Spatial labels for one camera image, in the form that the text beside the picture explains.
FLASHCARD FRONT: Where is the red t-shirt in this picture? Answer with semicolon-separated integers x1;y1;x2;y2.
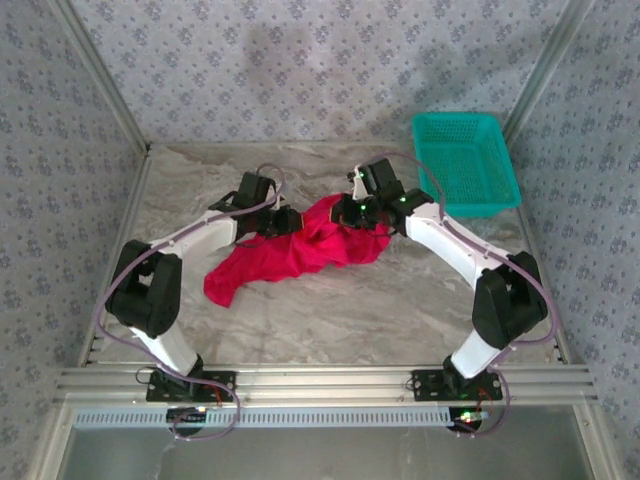
203;193;394;309

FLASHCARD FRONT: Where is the teal plastic basket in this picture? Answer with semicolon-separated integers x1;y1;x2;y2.
411;111;523;219

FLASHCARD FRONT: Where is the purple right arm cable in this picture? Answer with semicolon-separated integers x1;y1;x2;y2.
367;152;559;440

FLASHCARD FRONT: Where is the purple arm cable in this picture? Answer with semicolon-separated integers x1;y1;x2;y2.
93;163;242;442
367;152;559;440

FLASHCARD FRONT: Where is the aluminium table side rail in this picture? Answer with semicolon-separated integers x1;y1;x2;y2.
77;143;154;369
514;204;574;369

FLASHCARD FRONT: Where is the aluminium mounting rail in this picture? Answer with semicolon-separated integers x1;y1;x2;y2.
52;364;600;405

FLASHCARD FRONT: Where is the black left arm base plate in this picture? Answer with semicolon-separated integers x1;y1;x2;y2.
145;370;238;403

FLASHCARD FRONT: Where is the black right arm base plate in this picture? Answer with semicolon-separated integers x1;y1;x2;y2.
410;368;504;402

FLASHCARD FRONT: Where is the grey slotted cable duct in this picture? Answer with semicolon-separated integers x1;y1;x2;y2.
73;405;455;430

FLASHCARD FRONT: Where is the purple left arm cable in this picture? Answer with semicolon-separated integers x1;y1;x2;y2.
93;163;242;442

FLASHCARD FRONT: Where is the aluminium frame post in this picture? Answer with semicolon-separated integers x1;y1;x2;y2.
501;0;599;141
49;0;151;151

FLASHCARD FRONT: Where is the aluminium frame leg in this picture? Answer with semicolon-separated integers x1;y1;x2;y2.
572;403;624;480
27;403;76;480

